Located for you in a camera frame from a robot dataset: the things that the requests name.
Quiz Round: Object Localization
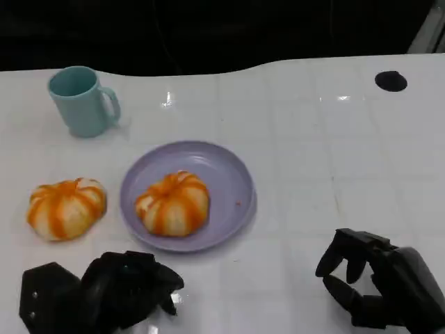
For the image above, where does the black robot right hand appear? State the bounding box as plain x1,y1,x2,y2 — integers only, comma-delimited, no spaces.
314,228,445,334

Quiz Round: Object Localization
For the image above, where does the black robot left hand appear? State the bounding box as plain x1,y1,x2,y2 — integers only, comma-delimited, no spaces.
80,250,185,333

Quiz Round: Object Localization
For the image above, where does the orange white toy bread roll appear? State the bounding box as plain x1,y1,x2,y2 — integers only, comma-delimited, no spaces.
26,177,108,243
134,170,211,238

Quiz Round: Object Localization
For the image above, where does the lilac plate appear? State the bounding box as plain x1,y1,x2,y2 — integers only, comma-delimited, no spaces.
120,140,259,253

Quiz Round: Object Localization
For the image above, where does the pale green mug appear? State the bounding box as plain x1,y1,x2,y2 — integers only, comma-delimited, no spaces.
47,65,122,138

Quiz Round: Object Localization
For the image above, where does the black round table grommet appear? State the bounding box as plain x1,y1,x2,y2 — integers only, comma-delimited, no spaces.
374,70,408,93

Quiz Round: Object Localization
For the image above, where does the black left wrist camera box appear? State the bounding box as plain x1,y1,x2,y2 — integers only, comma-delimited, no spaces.
19,262,83,334

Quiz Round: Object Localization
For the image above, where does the pale metal frame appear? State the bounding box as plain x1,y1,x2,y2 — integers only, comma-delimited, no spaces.
405,0,445,55

